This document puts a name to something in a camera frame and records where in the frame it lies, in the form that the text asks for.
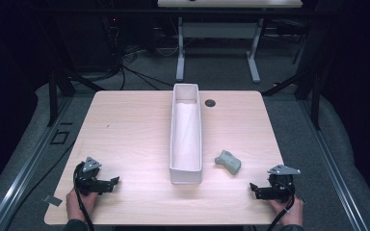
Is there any white desk with metal legs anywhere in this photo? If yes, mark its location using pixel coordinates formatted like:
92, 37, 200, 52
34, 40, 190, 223
157, 0, 304, 85

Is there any pale green toy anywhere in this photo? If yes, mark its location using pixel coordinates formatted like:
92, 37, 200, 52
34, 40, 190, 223
214, 149, 243, 176

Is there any long white box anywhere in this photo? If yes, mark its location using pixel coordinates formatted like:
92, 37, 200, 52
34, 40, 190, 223
169, 83, 203, 186

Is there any aluminium floor rail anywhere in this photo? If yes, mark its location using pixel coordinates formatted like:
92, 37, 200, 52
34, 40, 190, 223
297, 99, 370, 231
0, 95, 75, 231

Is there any bundle of black floor cables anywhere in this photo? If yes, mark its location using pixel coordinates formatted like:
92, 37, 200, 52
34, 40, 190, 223
100, 15, 174, 91

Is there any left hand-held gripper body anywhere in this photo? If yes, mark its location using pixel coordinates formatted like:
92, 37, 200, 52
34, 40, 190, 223
73, 156, 115, 196

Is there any person's right hand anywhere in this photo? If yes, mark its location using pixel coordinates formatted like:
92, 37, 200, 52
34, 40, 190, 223
267, 195, 304, 227

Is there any black metal stand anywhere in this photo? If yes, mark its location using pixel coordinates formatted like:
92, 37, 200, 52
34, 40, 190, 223
261, 18, 327, 131
46, 18, 105, 128

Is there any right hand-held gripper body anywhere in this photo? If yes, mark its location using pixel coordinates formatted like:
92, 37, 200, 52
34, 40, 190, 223
253, 164, 302, 204

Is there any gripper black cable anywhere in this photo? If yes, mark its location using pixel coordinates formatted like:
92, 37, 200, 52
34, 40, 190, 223
265, 181, 297, 231
72, 162, 96, 231

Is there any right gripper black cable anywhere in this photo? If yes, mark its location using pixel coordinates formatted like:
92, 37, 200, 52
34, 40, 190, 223
265, 181, 297, 231

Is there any person's left hand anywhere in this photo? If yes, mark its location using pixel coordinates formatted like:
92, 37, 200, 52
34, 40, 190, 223
66, 188, 99, 223

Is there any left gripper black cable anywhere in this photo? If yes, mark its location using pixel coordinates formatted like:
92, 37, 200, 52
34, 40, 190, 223
72, 162, 96, 231

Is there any grey tape piece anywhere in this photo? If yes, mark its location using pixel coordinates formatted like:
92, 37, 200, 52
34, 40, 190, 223
41, 194, 64, 207

